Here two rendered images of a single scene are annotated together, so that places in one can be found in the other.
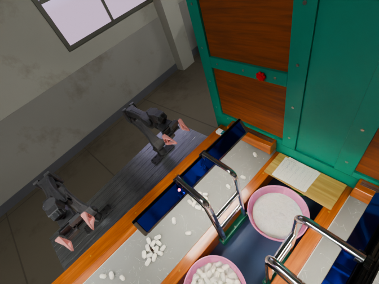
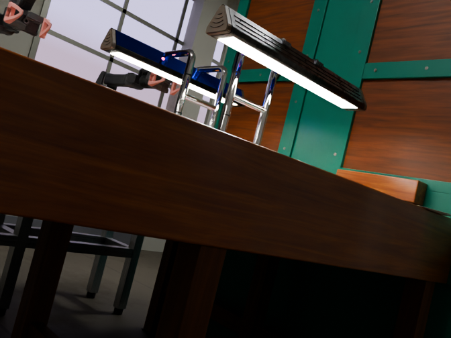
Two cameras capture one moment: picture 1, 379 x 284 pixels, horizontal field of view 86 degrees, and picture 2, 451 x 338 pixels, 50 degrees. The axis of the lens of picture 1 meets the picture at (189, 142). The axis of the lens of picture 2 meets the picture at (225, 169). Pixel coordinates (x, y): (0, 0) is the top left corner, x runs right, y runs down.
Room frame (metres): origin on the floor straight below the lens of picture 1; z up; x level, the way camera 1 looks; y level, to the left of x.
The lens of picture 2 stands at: (-1.25, 0.28, 0.66)
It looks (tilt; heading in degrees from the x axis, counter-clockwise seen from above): 4 degrees up; 344
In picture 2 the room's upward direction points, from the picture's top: 14 degrees clockwise
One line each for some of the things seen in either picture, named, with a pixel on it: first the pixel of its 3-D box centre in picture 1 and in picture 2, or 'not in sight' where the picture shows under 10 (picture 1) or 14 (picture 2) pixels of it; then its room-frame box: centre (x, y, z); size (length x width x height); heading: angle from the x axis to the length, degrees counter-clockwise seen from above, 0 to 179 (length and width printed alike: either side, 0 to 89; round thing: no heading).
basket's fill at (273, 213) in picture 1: (276, 215); not in sight; (0.33, -0.25, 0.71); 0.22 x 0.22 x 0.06
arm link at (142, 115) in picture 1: (141, 118); (119, 86); (1.05, 0.21, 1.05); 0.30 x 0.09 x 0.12; 31
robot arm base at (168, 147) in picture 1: (161, 150); not in sight; (1.06, 0.22, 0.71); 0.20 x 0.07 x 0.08; 121
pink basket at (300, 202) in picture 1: (276, 214); not in sight; (0.33, -0.25, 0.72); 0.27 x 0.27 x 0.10
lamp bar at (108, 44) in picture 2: (194, 169); (182, 72); (0.51, 0.03, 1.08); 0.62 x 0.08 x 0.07; 115
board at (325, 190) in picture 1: (302, 177); not in sight; (0.42, -0.44, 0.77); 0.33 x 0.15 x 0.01; 25
